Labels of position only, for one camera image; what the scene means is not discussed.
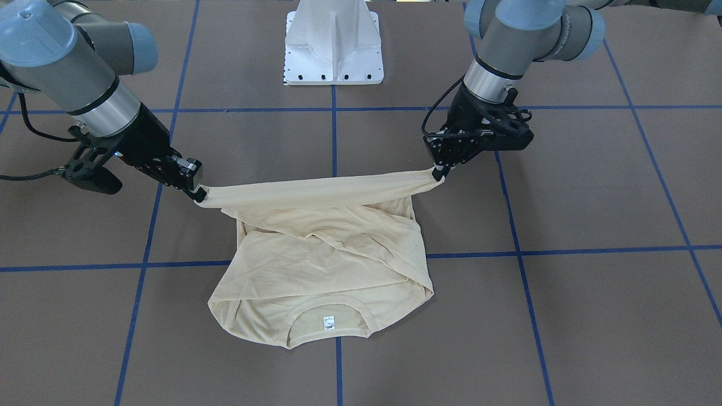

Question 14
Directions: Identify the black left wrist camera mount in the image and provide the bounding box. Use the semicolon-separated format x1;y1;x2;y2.
484;85;534;152

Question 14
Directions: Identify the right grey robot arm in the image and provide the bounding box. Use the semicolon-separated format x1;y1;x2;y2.
2;1;206;202

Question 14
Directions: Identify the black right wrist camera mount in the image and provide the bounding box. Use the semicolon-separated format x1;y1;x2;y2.
61;125;125;195

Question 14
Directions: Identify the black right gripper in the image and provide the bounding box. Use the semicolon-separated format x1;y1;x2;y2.
117;104;208;203

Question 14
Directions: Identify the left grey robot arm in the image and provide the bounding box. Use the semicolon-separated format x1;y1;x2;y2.
422;1;606;182

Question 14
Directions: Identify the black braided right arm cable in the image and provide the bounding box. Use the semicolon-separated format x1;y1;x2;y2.
0;93;80;182

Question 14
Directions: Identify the cream long-sleeve printed shirt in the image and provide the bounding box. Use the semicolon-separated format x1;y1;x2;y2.
200;169;443;349

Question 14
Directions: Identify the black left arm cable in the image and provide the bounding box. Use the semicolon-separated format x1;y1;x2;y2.
422;76;466;139

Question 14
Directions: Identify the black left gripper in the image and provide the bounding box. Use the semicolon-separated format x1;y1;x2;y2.
423;85;508;182

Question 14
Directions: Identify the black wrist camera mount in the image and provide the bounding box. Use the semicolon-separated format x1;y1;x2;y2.
484;85;534;152
61;125;125;195

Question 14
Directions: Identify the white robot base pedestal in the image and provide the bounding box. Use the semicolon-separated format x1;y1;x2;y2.
283;1;385;86

